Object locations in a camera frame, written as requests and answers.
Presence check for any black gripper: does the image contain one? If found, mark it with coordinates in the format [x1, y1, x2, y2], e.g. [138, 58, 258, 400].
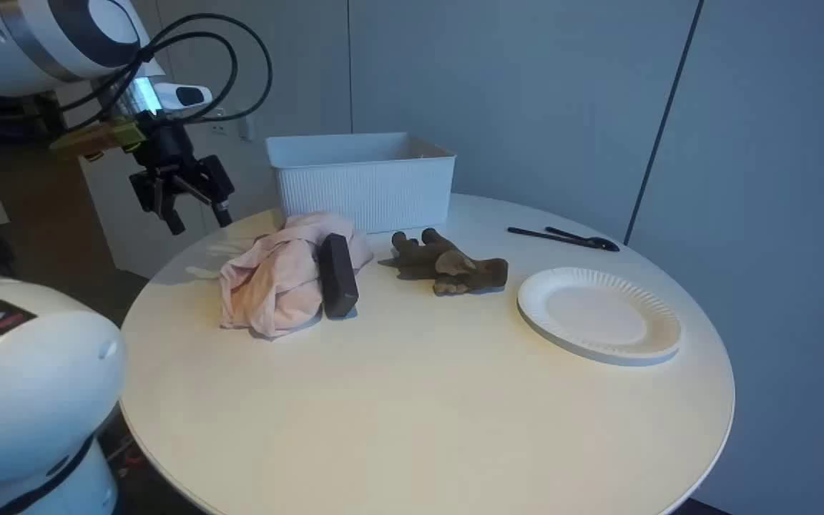
[132, 117, 234, 234]

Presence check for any pink shirt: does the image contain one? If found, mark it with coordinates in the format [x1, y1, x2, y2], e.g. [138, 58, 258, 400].
[221, 216, 373, 340]

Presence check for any brown toy moose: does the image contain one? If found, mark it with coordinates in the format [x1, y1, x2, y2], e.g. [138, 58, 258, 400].
[386, 230, 509, 295]

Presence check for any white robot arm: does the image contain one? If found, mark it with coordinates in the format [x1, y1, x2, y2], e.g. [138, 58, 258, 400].
[0, 0, 234, 234]

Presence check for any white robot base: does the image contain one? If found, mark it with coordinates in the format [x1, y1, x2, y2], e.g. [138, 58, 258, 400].
[0, 277, 127, 515]

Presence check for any white rectangular basket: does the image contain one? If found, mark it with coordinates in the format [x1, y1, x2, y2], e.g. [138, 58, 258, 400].
[267, 133, 454, 234]

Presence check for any black rectangular block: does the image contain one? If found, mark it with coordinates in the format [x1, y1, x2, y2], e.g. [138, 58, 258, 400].
[318, 234, 359, 320]

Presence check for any black pen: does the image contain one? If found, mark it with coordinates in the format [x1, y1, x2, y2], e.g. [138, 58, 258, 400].
[507, 226, 596, 249]

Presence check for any black marker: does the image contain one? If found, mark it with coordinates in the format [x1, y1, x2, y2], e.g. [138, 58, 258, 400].
[546, 226, 620, 253]

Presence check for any white paper plate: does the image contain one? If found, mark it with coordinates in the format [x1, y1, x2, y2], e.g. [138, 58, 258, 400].
[519, 266, 682, 366]

